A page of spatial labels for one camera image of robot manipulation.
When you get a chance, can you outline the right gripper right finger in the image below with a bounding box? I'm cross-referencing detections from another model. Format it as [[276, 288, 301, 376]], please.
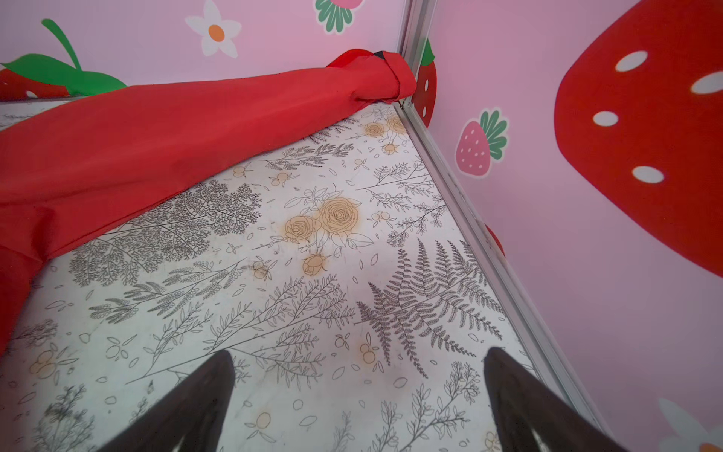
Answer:
[[484, 348, 624, 452]]

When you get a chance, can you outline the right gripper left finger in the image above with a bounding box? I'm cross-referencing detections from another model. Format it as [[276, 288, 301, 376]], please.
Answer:
[[101, 350, 235, 452]]

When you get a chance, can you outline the red zip-up jacket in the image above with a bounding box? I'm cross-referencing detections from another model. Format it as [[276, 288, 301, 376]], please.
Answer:
[[1, 49, 417, 344]]

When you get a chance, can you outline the floral patterned table mat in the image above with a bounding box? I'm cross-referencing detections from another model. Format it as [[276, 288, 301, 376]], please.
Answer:
[[1, 104, 533, 451]]

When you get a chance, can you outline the right aluminium corner post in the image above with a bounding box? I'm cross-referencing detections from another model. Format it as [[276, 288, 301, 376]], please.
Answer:
[[400, 0, 438, 119]]

